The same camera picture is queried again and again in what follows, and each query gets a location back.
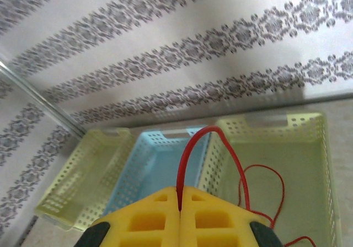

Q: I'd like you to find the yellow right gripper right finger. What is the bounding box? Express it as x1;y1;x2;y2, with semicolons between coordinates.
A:
179;185;284;247

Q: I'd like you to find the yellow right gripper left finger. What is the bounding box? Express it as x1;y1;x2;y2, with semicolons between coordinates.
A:
73;185;182;247

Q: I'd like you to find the red cable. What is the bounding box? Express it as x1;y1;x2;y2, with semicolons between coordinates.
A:
175;125;318;247

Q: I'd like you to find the blue perforated basket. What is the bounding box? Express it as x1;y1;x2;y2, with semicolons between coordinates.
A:
101;125;213;223

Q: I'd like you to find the pale yellow perforated basket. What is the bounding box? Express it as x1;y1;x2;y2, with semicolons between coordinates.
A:
197;111;343;247
33;127;133;233

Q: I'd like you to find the metal back rail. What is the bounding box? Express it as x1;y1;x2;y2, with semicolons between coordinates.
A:
129;94;353;129

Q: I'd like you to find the metal frame post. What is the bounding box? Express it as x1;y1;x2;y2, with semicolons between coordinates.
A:
0;60;87;138

